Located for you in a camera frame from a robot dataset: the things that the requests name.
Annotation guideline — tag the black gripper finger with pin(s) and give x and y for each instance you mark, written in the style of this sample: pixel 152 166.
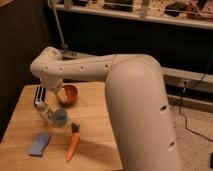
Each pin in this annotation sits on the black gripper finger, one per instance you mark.
pixel 39 95

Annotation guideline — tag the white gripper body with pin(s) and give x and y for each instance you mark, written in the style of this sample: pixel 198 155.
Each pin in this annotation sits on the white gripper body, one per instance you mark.
pixel 54 85

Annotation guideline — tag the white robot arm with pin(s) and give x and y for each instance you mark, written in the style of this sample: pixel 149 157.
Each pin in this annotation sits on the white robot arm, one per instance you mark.
pixel 136 101

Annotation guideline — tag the orange bowl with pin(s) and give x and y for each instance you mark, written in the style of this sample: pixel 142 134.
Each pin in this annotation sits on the orange bowl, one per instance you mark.
pixel 67 95

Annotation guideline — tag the blue sponge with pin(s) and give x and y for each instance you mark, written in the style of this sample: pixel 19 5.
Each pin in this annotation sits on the blue sponge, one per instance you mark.
pixel 40 143

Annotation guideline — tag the orange toy carrot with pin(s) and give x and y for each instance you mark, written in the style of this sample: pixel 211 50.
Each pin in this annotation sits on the orange toy carrot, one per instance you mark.
pixel 75 138

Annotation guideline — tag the white baseboard heater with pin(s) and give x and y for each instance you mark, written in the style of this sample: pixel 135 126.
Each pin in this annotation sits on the white baseboard heater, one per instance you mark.
pixel 189 89

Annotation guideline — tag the white wall shelf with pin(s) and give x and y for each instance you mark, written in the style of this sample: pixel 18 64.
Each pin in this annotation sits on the white wall shelf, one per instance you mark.
pixel 188 13

